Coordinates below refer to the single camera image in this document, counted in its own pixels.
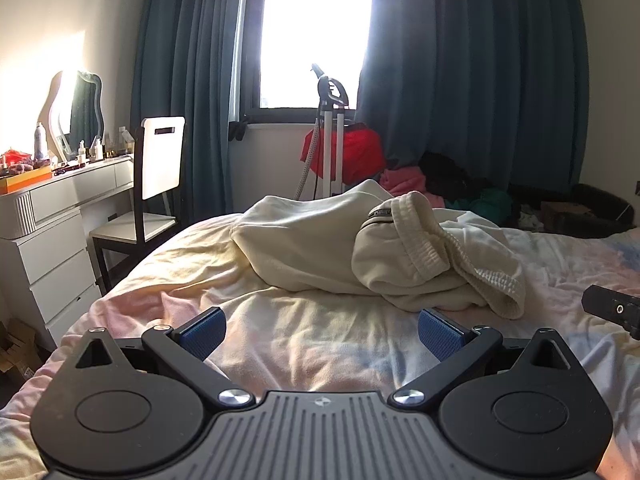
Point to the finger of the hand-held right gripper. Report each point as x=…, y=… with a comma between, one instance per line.
x=610, y=307

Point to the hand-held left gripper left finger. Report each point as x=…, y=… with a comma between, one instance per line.
x=202, y=332

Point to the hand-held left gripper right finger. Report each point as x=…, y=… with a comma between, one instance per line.
x=440, y=335

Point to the bed with pastel sheet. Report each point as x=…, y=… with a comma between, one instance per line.
x=300, y=335

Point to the green cloth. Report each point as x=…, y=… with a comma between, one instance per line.
x=492, y=200

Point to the pink cloth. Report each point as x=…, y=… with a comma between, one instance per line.
x=405, y=180

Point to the black cloth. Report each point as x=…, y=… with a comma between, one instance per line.
x=445, y=172

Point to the white chest of drawers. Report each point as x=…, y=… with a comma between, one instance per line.
x=50, y=270

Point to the cardboard box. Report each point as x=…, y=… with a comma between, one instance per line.
x=17, y=345

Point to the red cloth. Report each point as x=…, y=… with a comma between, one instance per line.
x=362, y=152

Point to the white dressing table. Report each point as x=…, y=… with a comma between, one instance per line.
x=65, y=185

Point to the row of cosmetic bottles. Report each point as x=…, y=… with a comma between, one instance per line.
x=97, y=150

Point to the spray bottle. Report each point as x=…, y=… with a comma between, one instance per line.
x=40, y=140

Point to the wavy framed mirror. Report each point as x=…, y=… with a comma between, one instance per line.
x=80, y=105

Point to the window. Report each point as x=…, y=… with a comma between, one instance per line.
x=315, y=25

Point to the white chair with black frame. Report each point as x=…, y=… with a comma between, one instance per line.
x=160, y=155

